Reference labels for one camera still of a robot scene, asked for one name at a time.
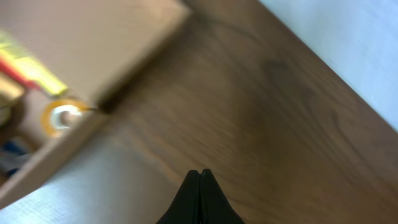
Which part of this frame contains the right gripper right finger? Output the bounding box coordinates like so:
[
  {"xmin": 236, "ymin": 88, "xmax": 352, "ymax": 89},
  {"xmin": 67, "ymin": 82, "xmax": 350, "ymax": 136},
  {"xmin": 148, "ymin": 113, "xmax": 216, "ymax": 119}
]
[{"xmin": 200, "ymin": 169, "xmax": 244, "ymax": 224}]

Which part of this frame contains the yellow highlighter marker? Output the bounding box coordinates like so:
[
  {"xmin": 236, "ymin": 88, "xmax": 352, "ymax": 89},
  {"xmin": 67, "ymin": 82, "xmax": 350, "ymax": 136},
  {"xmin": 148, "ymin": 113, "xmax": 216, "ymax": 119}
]
[{"xmin": 1, "ymin": 30, "xmax": 68, "ymax": 97}]

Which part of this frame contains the brown cardboard box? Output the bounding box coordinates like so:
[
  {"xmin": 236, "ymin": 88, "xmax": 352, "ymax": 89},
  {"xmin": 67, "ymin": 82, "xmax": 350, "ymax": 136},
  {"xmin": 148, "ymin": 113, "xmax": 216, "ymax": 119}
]
[{"xmin": 1, "ymin": 1, "xmax": 191, "ymax": 207}]

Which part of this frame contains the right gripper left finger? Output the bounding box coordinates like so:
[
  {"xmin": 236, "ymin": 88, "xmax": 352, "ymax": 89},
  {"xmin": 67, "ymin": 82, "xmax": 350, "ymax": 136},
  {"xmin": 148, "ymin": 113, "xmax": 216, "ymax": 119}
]
[{"xmin": 157, "ymin": 170, "xmax": 199, "ymax": 224}]

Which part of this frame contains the small blue staples box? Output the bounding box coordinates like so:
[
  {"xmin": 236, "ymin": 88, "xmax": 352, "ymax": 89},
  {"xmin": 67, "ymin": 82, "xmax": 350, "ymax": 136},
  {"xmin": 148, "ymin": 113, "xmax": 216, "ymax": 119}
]
[{"xmin": 1, "ymin": 137, "xmax": 31, "ymax": 177}]

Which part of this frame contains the clear adhesive tape roll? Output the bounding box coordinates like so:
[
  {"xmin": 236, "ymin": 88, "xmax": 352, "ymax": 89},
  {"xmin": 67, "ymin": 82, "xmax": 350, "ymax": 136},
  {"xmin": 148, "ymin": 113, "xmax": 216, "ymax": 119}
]
[{"xmin": 40, "ymin": 98, "xmax": 90, "ymax": 138}]

